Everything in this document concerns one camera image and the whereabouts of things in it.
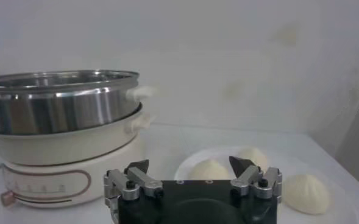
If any cream electric cooker pot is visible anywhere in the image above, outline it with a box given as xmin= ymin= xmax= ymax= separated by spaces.
xmin=0 ymin=103 xmax=152 ymax=209

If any white steamed baozi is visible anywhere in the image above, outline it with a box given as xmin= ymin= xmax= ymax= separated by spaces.
xmin=190 ymin=158 xmax=231 ymax=180
xmin=282 ymin=174 xmax=331 ymax=215
xmin=236 ymin=147 xmax=268 ymax=171

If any white round plate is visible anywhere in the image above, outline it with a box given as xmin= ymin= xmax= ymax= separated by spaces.
xmin=174 ymin=145 xmax=358 ymax=224

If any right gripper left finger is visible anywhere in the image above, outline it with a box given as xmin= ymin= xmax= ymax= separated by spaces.
xmin=103 ymin=158 xmax=164 ymax=224

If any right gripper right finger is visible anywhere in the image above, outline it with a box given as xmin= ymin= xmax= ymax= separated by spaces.
xmin=229 ymin=155 xmax=283 ymax=203

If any stainless steel steamer basket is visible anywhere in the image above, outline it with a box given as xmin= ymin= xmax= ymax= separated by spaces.
xmin=0 ymin=69 xmax=156 ymax=135

